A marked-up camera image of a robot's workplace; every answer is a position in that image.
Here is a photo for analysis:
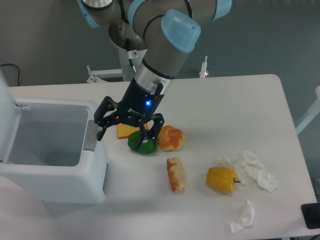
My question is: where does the green bell pepper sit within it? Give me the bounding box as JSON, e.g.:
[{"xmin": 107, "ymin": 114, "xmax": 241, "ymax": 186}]
[{"xmin": 127, "ymin": 130, "xmax": 157, "ymax": 155}]

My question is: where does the yellow bell pepper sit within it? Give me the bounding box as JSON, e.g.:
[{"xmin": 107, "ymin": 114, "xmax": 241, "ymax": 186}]
[{"xmin": 206, "ymin": 167, "xmax": 240, "ymax": 193}]

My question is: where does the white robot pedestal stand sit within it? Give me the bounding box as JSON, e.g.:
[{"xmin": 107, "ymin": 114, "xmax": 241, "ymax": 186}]
[{"xmin": 86, "ymin": 44, "xmax": 210, "ymax": 84}]

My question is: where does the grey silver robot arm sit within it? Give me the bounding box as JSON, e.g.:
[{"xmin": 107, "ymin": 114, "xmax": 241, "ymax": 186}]
[{"xmin": 78, "ymin": 0, "xmax": 232, "ymax": 149}]

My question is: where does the orange toast bread slice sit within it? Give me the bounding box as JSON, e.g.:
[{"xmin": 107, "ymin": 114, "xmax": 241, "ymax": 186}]
[{"xmin": 116, "ymin": 123, "xmax": 140, "ymax": 140}]

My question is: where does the round braided bread bun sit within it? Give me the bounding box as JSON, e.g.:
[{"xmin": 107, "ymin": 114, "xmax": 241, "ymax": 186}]
[{"xmin": 157, "ymin": 125, "xmax": 185, "ymax": 152}]

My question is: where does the long twisted bread stick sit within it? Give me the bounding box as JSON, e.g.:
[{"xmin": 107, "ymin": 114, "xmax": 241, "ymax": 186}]
[{"xmin": 166, "ymin": 157, "xmax": 186, "ymax": 193}]

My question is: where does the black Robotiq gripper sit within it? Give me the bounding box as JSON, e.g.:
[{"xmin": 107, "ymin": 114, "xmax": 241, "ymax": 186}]
[{"xmin": 94, "ymin": 78, "xmax": 164, "ymax": 141}]

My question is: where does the black floor cable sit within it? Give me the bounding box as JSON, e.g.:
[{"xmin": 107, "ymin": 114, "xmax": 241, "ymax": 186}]
[{"xmin": 0, "ymin": 63, "xmax": 21, "ymax": 87}]

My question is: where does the black device at table edge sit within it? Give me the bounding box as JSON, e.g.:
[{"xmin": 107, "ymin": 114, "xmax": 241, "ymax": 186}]
[{"xmin": 301, "ymin": 202, "xmax": 320, "ymax": 229}]

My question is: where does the large crumpled white tissue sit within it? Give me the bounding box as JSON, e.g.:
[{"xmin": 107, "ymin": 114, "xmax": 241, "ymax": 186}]
[{"xmin": 214, "ymin": 150, "xmax": 278, "ymax": 193}]

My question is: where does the white push-button trash can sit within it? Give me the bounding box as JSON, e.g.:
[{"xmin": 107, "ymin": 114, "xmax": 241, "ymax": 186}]
[{"xmin": 0, "ymin": 76, "xmax": 110, "ymax": 205}]

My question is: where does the small crumpled white tissue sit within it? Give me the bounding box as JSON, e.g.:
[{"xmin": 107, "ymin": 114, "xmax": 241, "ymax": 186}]
[{"xmin": 228, "ymin": 198, "xmax": 256, "ymax": 234}]

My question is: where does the white frame at right edge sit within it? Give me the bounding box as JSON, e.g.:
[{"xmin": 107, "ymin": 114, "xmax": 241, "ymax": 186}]
[{"xmin": 295, "ymin": 86, "xmax": 320, "ymax": 135}]

